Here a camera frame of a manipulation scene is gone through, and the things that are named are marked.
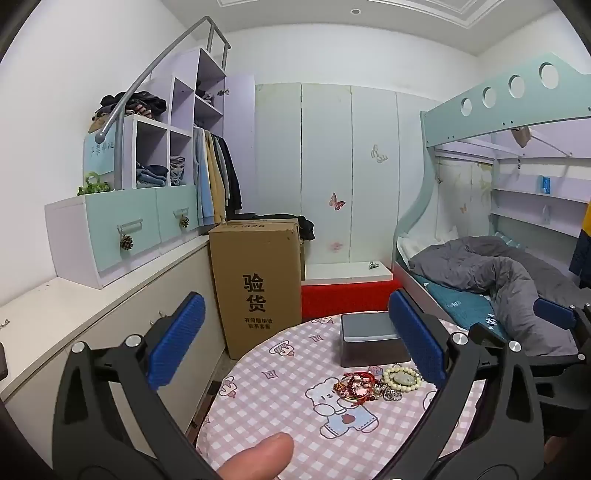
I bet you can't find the black bag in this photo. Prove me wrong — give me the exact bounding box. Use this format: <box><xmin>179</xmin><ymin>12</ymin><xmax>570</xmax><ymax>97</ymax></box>
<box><xmin>240</xmin><ymin>213</ymin><xmax>315</xmax><ymax>241</ymax></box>

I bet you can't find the long white low cabinet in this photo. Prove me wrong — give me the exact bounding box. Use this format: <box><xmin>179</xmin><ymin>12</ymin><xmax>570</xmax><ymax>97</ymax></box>
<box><xmin>0</xmin><ymin>233</ymin><xmax>227</xmax><ymax>435</ymax></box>

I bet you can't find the pink checked tablecloth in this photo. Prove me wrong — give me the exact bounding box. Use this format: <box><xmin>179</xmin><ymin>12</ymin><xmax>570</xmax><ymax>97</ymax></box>
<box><xmin>196</xmin><ymin>311</ymin><xmax>490</xmax><ymax>480</ymax></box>

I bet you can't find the black jacket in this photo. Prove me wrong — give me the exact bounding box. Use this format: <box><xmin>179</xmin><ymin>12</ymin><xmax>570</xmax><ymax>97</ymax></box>
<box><xmin>217</xmin><ymin>135</ymin><xmax>243</xmax><ymax>213</ymax></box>

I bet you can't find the tall cardboard box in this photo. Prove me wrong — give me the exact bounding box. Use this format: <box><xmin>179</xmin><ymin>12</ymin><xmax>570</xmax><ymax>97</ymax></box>
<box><xmin>209</xmin><ymin>220</ymin><xmax>303</xmax><ymax>361</ymax></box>

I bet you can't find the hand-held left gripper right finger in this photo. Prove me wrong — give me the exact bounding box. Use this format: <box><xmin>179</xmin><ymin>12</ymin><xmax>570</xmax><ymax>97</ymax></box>
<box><xmin>389</xmin><ymin>288</ymin><xmax>549</xmax><ymax>480</ymax></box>

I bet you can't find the grey metal tin box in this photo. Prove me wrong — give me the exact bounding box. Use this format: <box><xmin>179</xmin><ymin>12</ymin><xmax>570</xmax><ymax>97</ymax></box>
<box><xmin>340</xmin><ymin>312</ymin><xmax>413</xmax><ymax>368</ymax></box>

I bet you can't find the bed with teal cover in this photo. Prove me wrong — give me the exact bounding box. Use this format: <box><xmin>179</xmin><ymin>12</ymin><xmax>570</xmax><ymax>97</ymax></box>
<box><xmin>392</xmin><ymin>51</ymin><xmax>591</xmax><ymax>333</ymax></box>

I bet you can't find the teal drawer cabinet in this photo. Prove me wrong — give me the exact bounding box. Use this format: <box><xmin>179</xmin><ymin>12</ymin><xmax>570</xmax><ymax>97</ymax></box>
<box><xmin>45</xmin><ymin>185</ymin><xmax>204</xmax><ymax>290</ymax></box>

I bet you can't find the grey duvet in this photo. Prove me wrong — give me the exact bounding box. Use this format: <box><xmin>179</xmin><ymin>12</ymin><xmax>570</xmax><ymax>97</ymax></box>
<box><xmin>409</xmin><ymin>236</ymin><xmax>583</xmax><ymax>356</ymax></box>

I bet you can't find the person's left hand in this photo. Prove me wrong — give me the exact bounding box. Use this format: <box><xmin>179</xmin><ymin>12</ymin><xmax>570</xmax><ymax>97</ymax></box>
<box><xmin>217</xmin><ymin>432</ymin><xmax>295</xmax><ymax>480</ymax></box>

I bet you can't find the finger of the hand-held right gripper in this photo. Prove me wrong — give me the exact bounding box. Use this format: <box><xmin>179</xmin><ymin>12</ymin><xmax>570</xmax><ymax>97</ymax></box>
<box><xmin>468</xmin><ymin>322</ymin><xmax>591</xmax><ymax>370</ymax></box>
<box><xmin>534</xmin><ymin>298</ymin><xmax>591</xmax><ymax>333</ymax></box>

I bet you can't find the tan jacket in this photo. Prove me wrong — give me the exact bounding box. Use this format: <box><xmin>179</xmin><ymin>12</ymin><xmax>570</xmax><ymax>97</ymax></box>
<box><xmin>205</xmin><ymin>130</ymin><xmax>229</xmax><ymax>223</ymax></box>

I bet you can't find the pile of dark clothes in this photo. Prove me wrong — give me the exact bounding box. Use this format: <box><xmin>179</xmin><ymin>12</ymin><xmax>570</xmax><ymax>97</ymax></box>
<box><xmin>95</xmin><ymin>90</ymin><xmax>168</xmax><ymax>121</ymax></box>

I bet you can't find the green plant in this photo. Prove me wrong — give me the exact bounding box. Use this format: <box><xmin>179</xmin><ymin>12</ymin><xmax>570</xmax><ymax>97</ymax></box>
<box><xmin>77</xmin><ymin>172</ymin><xmax>114</xmax><ymax>197</ymax></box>

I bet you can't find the white pillow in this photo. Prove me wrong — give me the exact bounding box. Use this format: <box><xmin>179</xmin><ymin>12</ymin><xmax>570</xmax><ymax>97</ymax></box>
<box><xmin>398</xmin><ymin>226</ymin><xmax>458</xmax><ymax>266</ymax></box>

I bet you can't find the purple stair cabinet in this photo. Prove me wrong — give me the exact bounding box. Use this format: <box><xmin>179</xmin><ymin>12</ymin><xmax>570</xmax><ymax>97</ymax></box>
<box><xmin>83</xmin><ymin>46</ymin><xmax>256</xmax><ymax>195</ymax></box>

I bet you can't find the teal bed sheet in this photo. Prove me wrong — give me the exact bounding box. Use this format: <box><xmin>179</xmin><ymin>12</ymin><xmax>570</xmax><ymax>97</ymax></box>
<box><xmin>413</xmin><ymin>274</ymin><xmax>513</xmax><ymax>342</ymax></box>

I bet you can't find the red string bracelet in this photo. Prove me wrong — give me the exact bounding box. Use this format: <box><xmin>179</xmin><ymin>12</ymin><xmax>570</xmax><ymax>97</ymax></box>
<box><xmin>335</xmin><ymin>371</ymin><xmax>384</xmax><ymax>407</ymax></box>

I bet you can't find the white bead bracelet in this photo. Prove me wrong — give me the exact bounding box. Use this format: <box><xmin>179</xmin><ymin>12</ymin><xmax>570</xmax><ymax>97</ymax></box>
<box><xmin>382</xmin><ymin>364</ymin><xmax>424</xmax><ymax>393</ymax></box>

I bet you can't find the red bench with white top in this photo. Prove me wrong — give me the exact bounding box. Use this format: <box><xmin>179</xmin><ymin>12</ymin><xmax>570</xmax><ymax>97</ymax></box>
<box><xmin>301</xmin><ymin>263</ymin><xmax>402</xmax><ymax>323</ymax></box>

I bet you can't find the silver chain jewelry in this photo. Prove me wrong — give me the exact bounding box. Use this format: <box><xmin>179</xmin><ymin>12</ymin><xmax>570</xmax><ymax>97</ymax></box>
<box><xmin>372</xmin><ymin>385</ymin><xmax>407</xmax><ymax>402</ymax></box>

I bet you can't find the white wardrobe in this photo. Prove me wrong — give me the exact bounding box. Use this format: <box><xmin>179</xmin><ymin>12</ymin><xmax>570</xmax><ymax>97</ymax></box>
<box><xmin>254</xmin><ymin>83</ymin><xmax>444</xmax><ymax>273</ymax></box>

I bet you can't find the dark blue garment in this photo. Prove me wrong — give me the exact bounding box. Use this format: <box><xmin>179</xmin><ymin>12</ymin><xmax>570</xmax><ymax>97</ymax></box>
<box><xmin>569</xmin><ymin>226</ymin><xmax>591</xmax><ymax>278</ymax></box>

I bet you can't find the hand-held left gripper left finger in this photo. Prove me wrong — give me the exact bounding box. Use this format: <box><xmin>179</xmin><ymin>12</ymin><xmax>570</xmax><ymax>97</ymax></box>
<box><xmin>53</xmin><ymin>292</ymin><xmax>207</xmax><ymax>480</ymax></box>

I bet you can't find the light blue jacket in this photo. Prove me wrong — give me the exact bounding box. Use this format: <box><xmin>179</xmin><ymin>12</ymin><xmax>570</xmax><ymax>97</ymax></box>
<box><xmin>193</xmin><ymin>127</ymin><xmax>217</xmax><ymax>227</ymax></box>

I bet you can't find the grey metal handrail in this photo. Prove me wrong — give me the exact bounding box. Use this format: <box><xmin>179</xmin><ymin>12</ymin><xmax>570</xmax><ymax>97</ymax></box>
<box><xmin>95</xmin><ymin>16</ymin><xmax>232</xmax><ymax>190</ymax></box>

